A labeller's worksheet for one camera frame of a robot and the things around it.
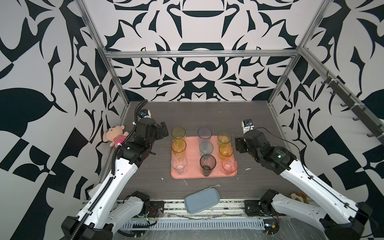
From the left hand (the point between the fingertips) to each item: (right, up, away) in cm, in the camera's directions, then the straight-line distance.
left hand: (155, 122), depth 73 cm
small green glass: (+37, -10, +23) cm, 45 cm away
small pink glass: (+39, -25, +14) cm, 48 cm away
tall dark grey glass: (+26, -22, +9) cm, 35 cm away
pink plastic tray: (+18, -27, +12) cm, 35 cm away
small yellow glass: (+37, -17, +18) cm, 45 cm away
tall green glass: (+10, -6, +14) cm, 18 cm away
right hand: (+42, -7, +1) cm, 43 cm away
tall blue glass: (+24, -7, +12) cm, 28 cm away
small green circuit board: (+54, -48, -2) cm, 73 cm away
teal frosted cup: (+26, -16, +17) cm, 34 cm away
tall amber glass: (+10, -15, +16) cm, 24 cm away
